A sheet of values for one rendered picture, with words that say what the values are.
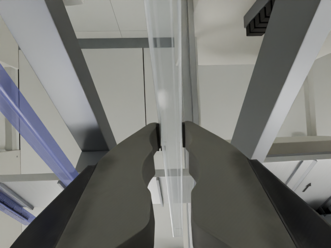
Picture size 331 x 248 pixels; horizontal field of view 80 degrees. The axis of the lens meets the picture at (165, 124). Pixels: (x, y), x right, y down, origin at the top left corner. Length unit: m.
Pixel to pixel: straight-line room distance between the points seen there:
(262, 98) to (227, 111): 1.88
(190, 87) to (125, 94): 1.51
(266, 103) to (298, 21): 0.08
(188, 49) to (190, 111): 0.17
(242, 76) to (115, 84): 1.30
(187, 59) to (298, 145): 0.49
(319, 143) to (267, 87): 0.65
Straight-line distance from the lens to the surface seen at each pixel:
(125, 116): 2.01
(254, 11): 0.64
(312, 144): 0.87
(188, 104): 0.55
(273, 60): 0.24
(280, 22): 0.24
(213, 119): 2.08
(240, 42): 0.86
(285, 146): 0.81
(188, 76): 0.57
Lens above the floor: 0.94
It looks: 2 degrees down
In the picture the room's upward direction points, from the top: 177 degrees clockwise
